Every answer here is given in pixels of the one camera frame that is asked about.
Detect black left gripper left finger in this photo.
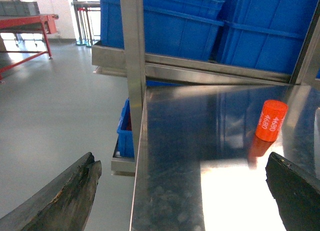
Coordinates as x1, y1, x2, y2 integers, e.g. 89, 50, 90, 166
0, 152, 102, 231

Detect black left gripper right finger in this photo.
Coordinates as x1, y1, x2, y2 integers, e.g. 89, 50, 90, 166
265, 152, 320, 231

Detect blue crate lower shelf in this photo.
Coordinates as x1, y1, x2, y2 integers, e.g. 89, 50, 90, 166
117, 99, 135, 158

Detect stainless steel shelf rack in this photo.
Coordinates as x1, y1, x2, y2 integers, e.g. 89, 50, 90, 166
92, 0, 320, 231

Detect blue plastic crate right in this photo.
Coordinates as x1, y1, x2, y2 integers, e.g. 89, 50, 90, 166
215, 0, 319, 75

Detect blue plastic crate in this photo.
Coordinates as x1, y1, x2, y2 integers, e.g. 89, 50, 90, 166
215, 0, 319, 75
97, 0, 225, 62

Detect metal barrier posts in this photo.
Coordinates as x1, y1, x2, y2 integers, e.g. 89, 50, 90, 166
71, 0, 100, 48

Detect grey crate on table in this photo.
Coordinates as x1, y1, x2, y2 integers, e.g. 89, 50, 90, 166
0, 1, 40, 17

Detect blue plastic crate left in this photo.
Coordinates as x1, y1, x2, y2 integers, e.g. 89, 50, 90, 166
97, 0, 225, 62

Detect red metal frame table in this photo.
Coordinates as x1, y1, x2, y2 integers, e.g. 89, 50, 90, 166
0, 13, 60, 82

